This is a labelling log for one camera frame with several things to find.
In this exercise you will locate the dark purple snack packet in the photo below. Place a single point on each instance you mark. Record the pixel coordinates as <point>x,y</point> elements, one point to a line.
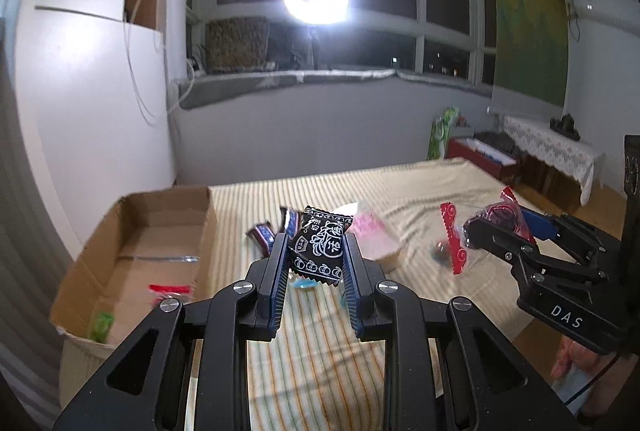
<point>262,238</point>
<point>290,220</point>

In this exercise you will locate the white air conditioner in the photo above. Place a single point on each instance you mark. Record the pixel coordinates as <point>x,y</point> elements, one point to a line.
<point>582,1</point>

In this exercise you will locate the pink label bread packet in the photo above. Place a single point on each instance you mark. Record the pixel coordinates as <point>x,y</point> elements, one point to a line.
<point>374,236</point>

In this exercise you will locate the woven basket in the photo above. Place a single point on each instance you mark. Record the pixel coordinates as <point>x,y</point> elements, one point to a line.
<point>237,45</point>

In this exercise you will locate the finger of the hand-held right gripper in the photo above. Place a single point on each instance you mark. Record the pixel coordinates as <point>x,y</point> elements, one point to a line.
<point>542,223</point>
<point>495,238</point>

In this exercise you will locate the dark object on table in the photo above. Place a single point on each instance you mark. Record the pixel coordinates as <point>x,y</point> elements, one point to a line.
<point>565,126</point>

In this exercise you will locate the grey windowsill cover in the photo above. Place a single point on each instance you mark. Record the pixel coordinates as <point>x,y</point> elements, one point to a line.
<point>310,83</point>

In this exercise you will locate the light blue candy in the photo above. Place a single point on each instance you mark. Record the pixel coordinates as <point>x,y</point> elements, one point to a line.
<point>305,284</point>

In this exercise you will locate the black snack packet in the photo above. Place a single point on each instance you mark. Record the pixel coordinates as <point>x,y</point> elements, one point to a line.
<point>320,246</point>

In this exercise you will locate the red edged clear candy packet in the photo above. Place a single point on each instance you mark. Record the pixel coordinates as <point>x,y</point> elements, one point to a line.
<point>454,236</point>

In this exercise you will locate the lace tablecloth table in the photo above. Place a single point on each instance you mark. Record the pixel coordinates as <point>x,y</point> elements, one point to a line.
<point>555,151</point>

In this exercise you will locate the bright green snack packet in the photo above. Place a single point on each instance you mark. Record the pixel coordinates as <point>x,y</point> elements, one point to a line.
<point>102,327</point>

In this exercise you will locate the green bag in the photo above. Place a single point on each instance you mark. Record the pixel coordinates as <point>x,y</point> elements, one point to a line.
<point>440,133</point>

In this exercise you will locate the person's right hand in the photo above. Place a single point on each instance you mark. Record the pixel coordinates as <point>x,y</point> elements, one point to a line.
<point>567,358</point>

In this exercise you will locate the red box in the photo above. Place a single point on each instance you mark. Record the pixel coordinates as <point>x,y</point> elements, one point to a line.
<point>480,156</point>

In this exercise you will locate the green wall poster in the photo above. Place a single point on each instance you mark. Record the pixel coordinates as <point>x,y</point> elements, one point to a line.
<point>530,21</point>

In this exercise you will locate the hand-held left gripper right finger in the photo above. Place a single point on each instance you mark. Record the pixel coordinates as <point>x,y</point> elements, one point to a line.
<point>350,291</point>

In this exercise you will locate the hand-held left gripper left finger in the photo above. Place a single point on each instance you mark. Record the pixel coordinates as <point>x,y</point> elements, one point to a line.
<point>279,288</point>

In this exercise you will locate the clear bag red zip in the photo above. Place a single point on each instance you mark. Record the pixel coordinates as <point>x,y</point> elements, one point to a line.
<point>505,211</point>

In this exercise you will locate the cardboard box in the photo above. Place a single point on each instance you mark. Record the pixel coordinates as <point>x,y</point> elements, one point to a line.
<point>150,236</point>

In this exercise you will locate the red snack packet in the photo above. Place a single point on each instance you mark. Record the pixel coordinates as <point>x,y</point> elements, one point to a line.
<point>167,292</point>

